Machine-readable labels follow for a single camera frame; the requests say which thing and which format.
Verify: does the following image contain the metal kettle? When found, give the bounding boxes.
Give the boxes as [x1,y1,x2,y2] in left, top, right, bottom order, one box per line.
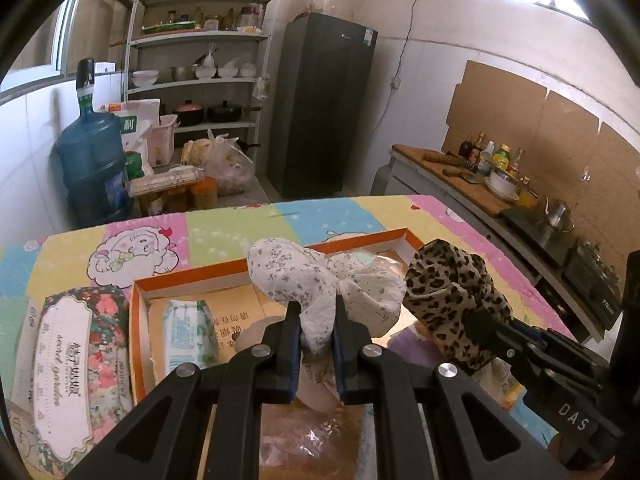
[544,197,577,229]

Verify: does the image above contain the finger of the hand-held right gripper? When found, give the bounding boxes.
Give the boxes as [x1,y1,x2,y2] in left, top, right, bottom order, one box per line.
[461,309,532,397]
[511,321,552,357]

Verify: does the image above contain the black induction cooker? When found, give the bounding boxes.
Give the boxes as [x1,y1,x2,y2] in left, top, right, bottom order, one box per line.
[502,204,582,267]

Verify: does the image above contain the wall cable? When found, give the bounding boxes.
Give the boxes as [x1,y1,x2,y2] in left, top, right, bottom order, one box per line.
[369,0,427,142]

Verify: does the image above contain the blue water jug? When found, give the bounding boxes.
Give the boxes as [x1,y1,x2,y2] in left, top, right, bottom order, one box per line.
[54,109,135,229]

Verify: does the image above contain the black water pump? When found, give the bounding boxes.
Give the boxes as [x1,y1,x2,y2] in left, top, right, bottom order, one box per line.
[74,57,97,114]

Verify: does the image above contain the black frying pan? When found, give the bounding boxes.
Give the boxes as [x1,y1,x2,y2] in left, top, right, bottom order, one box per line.
[207,101,262,124]

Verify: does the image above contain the plastic bag of food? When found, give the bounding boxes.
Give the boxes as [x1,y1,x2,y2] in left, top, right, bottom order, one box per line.
[182,129,257,197]

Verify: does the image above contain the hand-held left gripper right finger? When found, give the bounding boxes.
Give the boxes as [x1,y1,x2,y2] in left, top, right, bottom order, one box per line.
[332,295,571,480]

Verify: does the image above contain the leopard print scrunchie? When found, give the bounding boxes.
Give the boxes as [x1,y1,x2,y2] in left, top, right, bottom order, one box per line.
[403,239,514,374]

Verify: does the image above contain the black gas stove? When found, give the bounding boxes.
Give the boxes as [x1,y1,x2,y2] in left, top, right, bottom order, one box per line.
[562,239,627,322]

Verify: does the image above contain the red cooking pot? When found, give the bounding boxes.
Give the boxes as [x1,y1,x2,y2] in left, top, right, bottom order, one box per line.
[172,101,206,127]

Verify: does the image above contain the grey metal shelf rack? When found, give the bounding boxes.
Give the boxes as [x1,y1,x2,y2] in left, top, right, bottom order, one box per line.
[122,0,279,162]

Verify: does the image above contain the white floral scrunchie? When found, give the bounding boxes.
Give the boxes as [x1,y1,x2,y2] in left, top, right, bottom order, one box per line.
[246,237,407,384]

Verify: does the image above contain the white bowl on counter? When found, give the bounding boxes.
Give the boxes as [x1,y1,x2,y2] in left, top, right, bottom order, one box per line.
[483,168,522,202]

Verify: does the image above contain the orange rimmed cardboard box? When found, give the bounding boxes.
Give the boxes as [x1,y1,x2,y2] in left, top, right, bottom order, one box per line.
[129,227,531,480]

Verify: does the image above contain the packs of noodles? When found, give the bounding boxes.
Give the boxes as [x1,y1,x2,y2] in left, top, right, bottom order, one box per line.
[128,165,207,197]

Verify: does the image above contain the dark grey refrigerator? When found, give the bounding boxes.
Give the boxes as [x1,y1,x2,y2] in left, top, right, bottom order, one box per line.
[267,11,379,201]

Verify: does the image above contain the group of condiment bottles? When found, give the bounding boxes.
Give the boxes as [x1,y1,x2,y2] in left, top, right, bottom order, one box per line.
[458,132,527,177]

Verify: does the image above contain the white flour sack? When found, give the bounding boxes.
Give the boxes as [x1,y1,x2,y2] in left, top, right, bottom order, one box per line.
[99,99,161,154]

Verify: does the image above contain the white wet wipes pack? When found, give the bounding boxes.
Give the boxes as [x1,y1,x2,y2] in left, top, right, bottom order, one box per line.
[162,298,220,377]

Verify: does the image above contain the kitchen counter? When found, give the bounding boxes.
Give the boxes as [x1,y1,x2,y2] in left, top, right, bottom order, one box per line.
[389,143,617,342]

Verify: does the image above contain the floral tissue pack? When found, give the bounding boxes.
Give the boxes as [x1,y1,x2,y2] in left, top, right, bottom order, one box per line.
[9,285,134,479]

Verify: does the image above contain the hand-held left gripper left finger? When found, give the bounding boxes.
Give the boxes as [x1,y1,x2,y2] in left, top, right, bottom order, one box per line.
[65,302,303,480]

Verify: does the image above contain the cardboard wall sheet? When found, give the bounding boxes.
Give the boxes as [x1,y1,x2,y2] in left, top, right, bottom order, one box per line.
[442,59,640,197]

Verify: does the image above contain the sliding window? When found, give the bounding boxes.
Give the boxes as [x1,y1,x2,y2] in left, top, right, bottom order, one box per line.
[0,0,84,97]

